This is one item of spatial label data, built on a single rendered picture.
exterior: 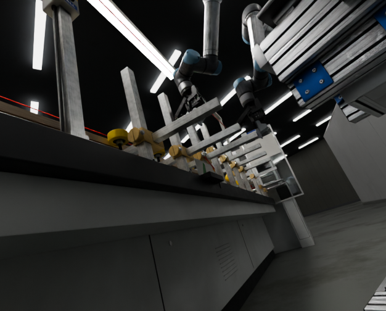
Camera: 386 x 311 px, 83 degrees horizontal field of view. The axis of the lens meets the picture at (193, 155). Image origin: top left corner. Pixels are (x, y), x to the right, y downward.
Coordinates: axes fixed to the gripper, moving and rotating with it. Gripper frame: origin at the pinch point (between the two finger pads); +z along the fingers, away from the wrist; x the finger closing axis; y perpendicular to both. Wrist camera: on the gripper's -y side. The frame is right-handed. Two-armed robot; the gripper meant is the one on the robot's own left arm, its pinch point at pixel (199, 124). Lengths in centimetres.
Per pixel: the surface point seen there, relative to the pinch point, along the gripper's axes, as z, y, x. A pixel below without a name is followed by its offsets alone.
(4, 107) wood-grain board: 5, -21, -65
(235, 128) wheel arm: 13.2, 14.0, -0.5
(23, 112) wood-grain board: 4, -22, -61
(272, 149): -60, -6, 243
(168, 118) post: -7.3, -9.0, -9.2
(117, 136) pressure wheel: 4.6, -19.0, -32.2
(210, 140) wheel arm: 12.0, 2.3, -2.1
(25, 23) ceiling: -332, -173, -9
